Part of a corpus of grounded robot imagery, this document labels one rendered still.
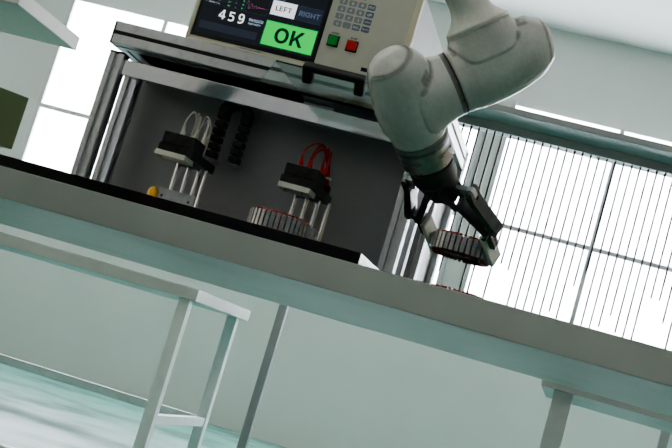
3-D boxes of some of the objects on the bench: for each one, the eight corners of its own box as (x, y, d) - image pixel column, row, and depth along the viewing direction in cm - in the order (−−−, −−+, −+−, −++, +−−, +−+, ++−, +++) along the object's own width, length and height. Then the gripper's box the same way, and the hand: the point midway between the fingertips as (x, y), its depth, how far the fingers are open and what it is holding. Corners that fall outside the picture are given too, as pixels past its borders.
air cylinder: (186, 223, 237) (195, 195, 237) (150, 213, 238) (159, 185, 239) (194, 227, 241) (202, 200, 242) (158, 217, 243) (167, 190, 244)
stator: (299, 238, 214) (305, 217, 215) (238, 221, 217) (244, 200, 217) (311, 247, 225) (317, 227, 225) (253, 231, 227) (259, 212, 228)
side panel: (407, 302, 241) (452, 144, 245) (392, 298, 241) (437, 140, 246) (422, 316, 268) (463, 173, 272) (409, 312, 268) (450, 170, 273)
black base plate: (357, 266, 195) (361, 252, 195) (-7, 165, 209) (-3, 152, 209) (396, 299, 240) (399, 287, 240) (95, 214, 254) (98, 204, 254)
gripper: (358, 164, 206) (398, 256, 220) (480, 186, 192) (515, 283, 206) (381, 134, 210) (419, 226, 224) (502, 153, 196) (535, 250, 210)
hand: (462, 246), depth 214 cm, fingers closed on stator, 11 cm apart
